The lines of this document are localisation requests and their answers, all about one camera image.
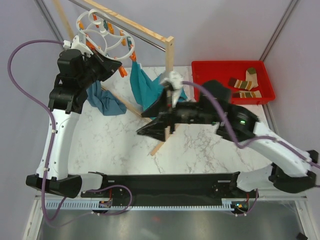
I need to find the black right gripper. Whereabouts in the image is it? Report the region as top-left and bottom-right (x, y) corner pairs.
(135, 86), (218, 142)

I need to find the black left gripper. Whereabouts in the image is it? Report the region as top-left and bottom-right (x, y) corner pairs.
(78, 48), (122, 89)

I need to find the white round clip hanger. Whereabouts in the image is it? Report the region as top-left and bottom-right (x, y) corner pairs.
(75, 9), (136, 61)

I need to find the striped sock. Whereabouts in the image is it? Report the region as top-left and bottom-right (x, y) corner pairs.
(227, 67), (259, 91)
(232, 90), (262, 99)

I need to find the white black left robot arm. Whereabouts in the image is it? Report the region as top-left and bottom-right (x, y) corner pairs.
(25, 49), (122, 199)

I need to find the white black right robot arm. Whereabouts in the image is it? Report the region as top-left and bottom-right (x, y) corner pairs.
(137, 80), (319, 197)

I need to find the dark blue cloth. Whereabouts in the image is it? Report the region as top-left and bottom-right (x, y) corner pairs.
(86, 81), (127, 116)

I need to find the teal hanging cloth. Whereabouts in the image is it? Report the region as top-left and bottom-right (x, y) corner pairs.
(129, 59), (188, 118)

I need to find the orange clothespin holding cloth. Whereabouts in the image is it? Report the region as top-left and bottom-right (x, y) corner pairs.
(129, 51), (137, 62)

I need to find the teal clothespin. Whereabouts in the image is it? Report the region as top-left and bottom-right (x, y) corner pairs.
(103, 20), (114, 34)
(126, 37), (133, 50)

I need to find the teal clothespin far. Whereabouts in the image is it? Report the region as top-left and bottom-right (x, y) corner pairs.
(103, 20), (114, 34)

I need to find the red plastic bin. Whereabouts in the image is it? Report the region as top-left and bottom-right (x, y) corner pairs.
(191, 60), (276, 105)

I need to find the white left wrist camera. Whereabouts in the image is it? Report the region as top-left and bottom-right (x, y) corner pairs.
(62, 34), (94, 56)

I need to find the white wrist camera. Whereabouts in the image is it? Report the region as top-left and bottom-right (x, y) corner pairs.
(160, 70), (184, 108)
(62, 34), (94, 56)

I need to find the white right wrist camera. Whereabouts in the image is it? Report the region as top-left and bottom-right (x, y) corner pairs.
(160, 70), (184, 108)

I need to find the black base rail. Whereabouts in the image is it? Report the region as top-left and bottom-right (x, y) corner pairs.
(81, 172), (256, 206)

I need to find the wooden drying rack frame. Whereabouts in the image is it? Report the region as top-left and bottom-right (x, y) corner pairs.
(52, 0), (182, 156)

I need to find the white slotted cable duct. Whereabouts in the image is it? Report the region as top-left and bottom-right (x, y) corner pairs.
(60, 198), (234, 211)

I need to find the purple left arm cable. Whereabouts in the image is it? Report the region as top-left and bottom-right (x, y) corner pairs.
(7, 39), (68, 228)

